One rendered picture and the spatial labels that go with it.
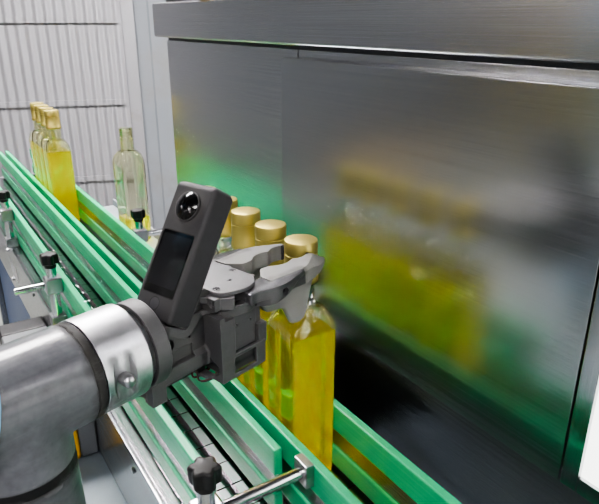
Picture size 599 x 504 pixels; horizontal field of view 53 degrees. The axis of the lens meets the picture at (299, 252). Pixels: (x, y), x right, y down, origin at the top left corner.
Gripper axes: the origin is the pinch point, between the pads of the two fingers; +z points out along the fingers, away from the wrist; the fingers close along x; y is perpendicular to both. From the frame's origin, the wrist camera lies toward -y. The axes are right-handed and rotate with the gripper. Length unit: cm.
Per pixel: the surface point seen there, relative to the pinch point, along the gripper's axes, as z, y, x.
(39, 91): 128, 16, -308
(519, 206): 7.3, -6.7, 18.7
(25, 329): -1, 31, -66
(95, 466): -8, 40, -33
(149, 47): 182, -7, -274
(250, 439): -5.9, 20.2, -1.8
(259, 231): 0.1, -0.9, -5.6
